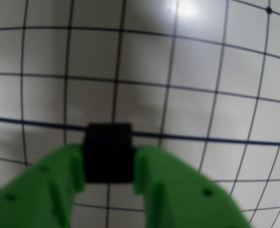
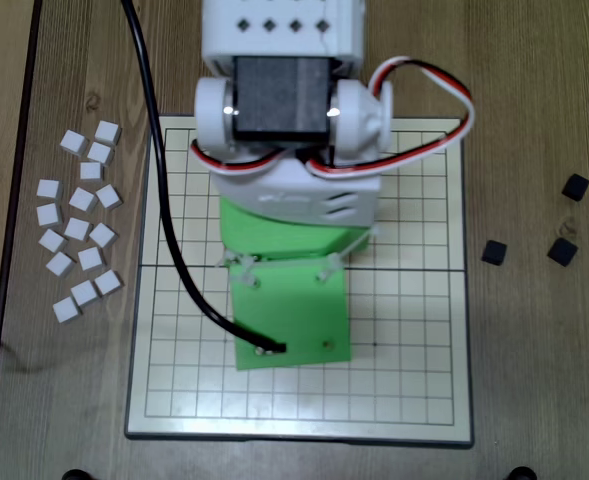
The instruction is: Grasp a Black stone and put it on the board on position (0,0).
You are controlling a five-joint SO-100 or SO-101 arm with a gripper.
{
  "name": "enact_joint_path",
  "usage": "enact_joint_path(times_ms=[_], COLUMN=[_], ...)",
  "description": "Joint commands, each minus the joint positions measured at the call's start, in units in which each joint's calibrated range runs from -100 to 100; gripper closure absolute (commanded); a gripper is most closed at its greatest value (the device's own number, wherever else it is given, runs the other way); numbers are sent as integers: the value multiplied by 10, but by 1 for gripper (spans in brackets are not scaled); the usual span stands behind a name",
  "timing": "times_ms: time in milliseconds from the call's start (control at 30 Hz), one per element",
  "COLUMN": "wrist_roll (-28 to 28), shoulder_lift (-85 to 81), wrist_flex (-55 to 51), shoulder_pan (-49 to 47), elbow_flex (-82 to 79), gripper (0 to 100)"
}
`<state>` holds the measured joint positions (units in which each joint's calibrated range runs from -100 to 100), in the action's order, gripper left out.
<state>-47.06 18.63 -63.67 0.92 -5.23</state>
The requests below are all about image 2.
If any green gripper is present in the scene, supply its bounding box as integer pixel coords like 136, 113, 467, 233
217, 195, 375, 264

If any white folding go board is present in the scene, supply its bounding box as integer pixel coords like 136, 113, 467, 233
123, 113, 475, 449

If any white cube stone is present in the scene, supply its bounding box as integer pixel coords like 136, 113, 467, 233
86, 141, 116, 166
58, 129, 88, 157
93, 119, 122, 147
93, 269, 125, 298
37, 228, 69, 255
79, 160, 106, 182
70, 279, 100, 308
45, 250, 77, 279
35, 178, 64, 201
88, 222, 119, 250
95, 183, 124, 211
68, 186, 99, 214
36, 202, 65, 228
63, 216, 93, 242
77, 246, 107, 272
52, 296, 83, 324

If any black cube stone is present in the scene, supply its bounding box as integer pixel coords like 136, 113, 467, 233
561, 173, 589, 202
481, 239, 508, 265
546, 236, 579, 267

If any white zip tie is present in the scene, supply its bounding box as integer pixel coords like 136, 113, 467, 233
317, 223, 381, 282
216, 251, 261, 290

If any dark table edge trim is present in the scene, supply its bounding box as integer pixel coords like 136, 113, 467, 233
0, 0, 44, 480

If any thick black camera cable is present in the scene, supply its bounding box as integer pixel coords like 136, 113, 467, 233
120, 0, 289, 354

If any red white black servo wire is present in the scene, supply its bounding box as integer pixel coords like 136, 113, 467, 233
189, 55, 476, 181

